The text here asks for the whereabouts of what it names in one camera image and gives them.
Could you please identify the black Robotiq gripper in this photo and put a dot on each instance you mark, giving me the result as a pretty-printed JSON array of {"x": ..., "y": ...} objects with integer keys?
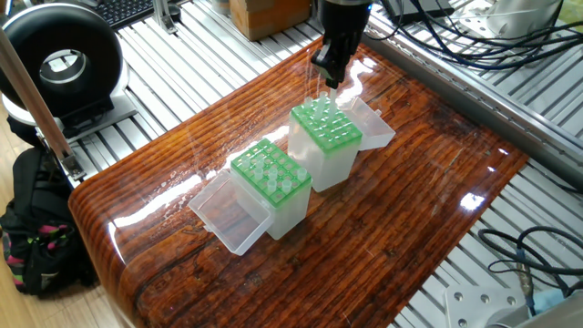
[{"x": 344, "y": 18}]

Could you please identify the clear green-rack pipette tip box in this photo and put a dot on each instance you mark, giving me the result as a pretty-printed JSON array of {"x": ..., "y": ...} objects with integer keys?
[
  {"x": 332, "y": 164},
  {"x": 287, "y": 214}
]

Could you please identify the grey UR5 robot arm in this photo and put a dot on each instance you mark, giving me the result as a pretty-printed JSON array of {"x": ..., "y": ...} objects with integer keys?
[{"x": 524, "y": 18}]

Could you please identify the brown cardboard box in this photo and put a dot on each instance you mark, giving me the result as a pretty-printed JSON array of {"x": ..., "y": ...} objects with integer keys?
[{"x": 269, "y": 16}]

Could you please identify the black keyboard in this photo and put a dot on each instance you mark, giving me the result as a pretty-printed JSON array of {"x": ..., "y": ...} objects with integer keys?
[{"x": 123, "y": 9}]

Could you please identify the brown wooden pole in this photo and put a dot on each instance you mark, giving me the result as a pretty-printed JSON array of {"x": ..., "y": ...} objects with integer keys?
[{"x": 36, "y": 107}]

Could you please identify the black backpack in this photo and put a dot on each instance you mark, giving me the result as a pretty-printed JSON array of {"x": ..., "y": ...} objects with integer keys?
[{"x": 41, "y": 214}]

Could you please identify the silver robot mount plate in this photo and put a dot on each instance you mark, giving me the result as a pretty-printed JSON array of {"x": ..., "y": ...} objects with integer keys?
[{"x": 483, "y": 312}]

